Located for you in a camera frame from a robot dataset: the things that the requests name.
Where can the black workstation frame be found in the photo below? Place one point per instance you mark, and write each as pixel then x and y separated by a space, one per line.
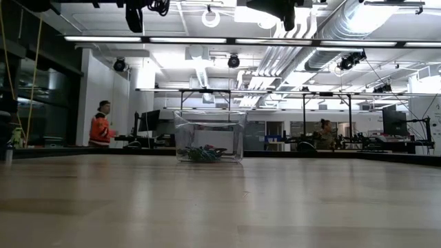
pixel 181 100
pixel 350 113

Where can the distant black desk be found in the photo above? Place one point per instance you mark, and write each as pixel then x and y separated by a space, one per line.
pixel 162 140

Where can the black aluminium table frame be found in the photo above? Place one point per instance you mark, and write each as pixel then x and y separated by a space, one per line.
pixel 379 156

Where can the silver ventilation duct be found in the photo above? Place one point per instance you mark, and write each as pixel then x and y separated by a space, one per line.
pixel 344 20

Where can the small white bottle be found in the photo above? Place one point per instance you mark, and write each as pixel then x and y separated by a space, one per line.
pixel 8 155

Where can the distant cluttered workbench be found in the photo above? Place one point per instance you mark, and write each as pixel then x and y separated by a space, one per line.
pixel 379 143

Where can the standing person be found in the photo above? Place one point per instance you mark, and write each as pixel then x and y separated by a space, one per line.
pixel 100 132

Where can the pale green gadget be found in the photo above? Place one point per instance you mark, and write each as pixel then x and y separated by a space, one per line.
pixel 17 137

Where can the seated person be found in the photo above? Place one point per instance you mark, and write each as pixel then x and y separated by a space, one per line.
pixel 324 136

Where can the black ceiling camera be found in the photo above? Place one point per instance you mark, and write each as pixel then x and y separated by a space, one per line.
pixel 351 60
pixel 382 89

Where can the small black computer monitor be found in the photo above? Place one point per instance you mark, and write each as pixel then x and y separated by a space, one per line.
pixel 150 120

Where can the large black computer monitor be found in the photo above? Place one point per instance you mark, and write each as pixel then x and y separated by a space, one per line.
pixel 394 122

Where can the clear plastic container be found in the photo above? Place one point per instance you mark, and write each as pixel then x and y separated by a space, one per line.
pixel 182 137

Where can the overhead LED light bar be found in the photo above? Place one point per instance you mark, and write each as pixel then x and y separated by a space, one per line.
pixel 189 40

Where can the round black ceiling lamp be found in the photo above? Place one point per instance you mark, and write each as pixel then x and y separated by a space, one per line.
pixel 233 61
pixel 119 64

